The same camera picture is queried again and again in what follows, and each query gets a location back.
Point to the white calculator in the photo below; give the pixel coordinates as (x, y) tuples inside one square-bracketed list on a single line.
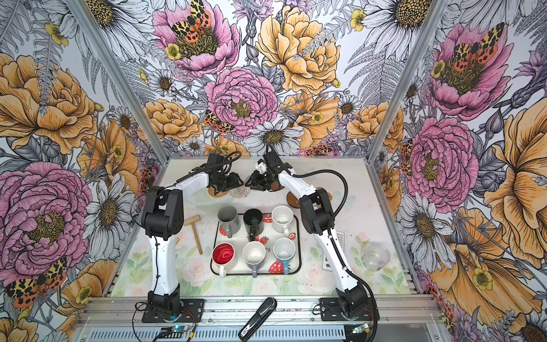
[(339, 239)]

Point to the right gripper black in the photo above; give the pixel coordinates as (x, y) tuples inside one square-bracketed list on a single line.
[(256, 182)]

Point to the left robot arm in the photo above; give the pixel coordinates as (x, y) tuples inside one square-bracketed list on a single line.
[(163, 217)]

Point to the white strawberry tray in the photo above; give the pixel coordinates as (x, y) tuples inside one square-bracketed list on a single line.
[(272, 252)]

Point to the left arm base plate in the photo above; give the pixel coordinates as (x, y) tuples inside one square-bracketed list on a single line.
[(185, 311)]

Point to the white mug purple handle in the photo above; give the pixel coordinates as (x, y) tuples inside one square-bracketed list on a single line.
[(254, 255)]

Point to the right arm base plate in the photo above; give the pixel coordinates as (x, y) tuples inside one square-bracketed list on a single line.
[(333, 309)]

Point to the red inside white mug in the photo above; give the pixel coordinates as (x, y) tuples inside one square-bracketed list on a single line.
[(224, 257)]

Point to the black mug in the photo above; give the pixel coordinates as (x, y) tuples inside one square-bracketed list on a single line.
[(254, 223)]

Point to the white mug blue handle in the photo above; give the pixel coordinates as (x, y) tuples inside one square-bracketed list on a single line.
[(284, 250)]

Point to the clear glass cup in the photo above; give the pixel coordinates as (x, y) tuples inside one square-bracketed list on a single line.
[(375, 257)]

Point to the small wooden mallet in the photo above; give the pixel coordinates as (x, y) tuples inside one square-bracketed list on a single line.
[(191, 222)]

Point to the woven rattan coaster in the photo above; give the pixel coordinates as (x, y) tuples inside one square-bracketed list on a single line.
[(216, 194)]

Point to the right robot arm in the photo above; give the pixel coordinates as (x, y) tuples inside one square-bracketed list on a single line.
[(355, 295)]

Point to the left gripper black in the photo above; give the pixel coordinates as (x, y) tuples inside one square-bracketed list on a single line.
[(234, 179)]

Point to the grey mug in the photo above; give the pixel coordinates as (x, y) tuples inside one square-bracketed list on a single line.
[(229, 221)]

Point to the black stapler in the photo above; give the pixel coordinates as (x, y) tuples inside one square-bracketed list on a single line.
[(266, 309)]

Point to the multicolour zigzag woven coaster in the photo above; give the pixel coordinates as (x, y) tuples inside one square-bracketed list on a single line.
[(240, 192)]

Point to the scratched brown wooden coaster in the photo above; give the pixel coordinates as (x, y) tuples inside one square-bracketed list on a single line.
[(292, 200)]

